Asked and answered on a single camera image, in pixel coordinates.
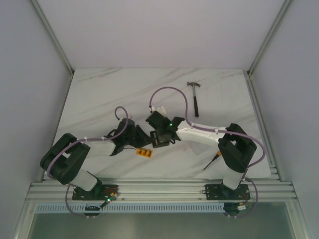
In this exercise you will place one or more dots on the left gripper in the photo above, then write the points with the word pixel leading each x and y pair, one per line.
pixel 139 137

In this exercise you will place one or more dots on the black fuse box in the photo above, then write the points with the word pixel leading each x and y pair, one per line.
pixel 156 142

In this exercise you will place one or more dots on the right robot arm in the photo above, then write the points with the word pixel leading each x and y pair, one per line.
pixel 236 148

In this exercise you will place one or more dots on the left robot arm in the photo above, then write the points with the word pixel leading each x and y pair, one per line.
pixel 63 162

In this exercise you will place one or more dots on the orange terminal block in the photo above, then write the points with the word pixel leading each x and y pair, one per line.
pixel 147 153

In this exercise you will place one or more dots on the claw hammer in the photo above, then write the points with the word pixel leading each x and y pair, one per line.
pixel 194 85

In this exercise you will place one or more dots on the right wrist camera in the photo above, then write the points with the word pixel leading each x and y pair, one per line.
pixel 159 109

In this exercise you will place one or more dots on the orange handled screwdriver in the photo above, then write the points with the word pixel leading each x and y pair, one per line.
pixel 218 154

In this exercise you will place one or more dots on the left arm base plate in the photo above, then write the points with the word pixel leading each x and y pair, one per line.
pixel 98 193

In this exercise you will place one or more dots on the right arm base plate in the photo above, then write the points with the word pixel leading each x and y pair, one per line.
pixel 220 192

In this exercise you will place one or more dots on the white cable duct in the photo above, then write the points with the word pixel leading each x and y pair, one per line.
pixel 44 208

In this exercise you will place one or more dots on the aluminium rail frame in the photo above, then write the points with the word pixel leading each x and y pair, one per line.
pixel 164 190

